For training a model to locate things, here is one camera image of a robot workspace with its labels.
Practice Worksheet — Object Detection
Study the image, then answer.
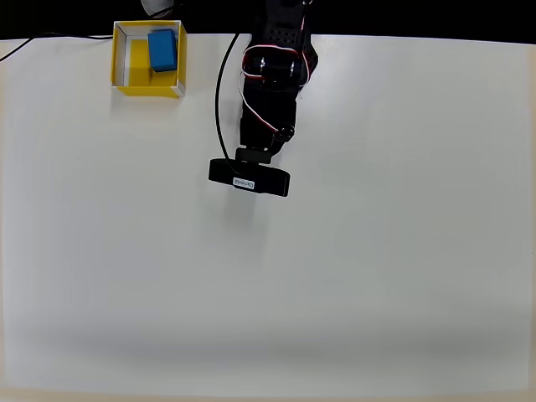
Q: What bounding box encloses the red and white servo wire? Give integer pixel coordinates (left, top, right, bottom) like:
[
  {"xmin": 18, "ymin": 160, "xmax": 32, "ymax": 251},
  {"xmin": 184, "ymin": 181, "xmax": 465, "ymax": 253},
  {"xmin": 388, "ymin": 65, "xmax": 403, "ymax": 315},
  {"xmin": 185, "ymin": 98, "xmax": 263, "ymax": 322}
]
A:
[{"xmin": 239, "ymin": 43, "xmax": 317, "ymax": 136}]

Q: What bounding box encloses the yellow cardboard box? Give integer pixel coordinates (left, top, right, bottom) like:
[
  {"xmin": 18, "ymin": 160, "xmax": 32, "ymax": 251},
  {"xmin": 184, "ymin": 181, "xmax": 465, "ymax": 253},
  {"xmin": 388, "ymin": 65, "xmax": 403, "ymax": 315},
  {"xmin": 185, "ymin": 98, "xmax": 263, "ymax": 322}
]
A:
[{"xmin": 110, "ymin": 19, "xmax": 188, "ymax": 100}]

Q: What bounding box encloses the black webcam cable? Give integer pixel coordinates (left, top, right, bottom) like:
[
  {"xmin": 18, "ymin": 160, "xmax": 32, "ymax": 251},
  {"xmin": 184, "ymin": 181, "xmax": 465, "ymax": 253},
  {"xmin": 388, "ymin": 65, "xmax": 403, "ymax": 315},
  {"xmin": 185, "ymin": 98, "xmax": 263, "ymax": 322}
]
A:
[{"xmin": 214, "ymin": 33, "xmax": 243, "ymax": 173}]

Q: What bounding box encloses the blue rectangular block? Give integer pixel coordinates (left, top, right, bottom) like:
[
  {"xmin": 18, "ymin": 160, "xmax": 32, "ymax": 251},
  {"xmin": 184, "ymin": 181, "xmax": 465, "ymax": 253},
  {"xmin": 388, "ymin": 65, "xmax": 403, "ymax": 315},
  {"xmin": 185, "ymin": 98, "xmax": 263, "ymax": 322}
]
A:
[{"xmin": 147, "ymin": 28, "xmax": 178, "ymax": 73}]

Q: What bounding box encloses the black webcam with white label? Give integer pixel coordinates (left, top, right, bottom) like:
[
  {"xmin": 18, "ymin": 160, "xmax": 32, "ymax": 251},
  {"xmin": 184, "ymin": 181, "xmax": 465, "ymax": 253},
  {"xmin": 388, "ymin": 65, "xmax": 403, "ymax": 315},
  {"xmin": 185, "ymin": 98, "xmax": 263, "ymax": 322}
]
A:
[{"xmin": 208, "ymin": 157, "xmax": 291, "ymax": 198}]

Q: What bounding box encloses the thin black cable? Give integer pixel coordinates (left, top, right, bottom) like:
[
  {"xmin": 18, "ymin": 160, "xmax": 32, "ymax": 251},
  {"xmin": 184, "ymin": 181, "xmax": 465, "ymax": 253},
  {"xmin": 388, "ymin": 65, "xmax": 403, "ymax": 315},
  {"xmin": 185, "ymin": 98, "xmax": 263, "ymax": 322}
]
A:
[{"xmin": 0, "ymin": 32, "xmax": 115, "ymax": 63}]

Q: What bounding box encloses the white rounded object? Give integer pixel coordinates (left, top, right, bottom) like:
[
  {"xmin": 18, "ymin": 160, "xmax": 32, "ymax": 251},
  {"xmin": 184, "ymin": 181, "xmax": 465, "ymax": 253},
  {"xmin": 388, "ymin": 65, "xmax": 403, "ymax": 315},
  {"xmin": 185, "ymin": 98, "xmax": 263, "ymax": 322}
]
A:
[{"xmin": 140, "ymin": 0, "xmax": 175, "ymax": 13}]

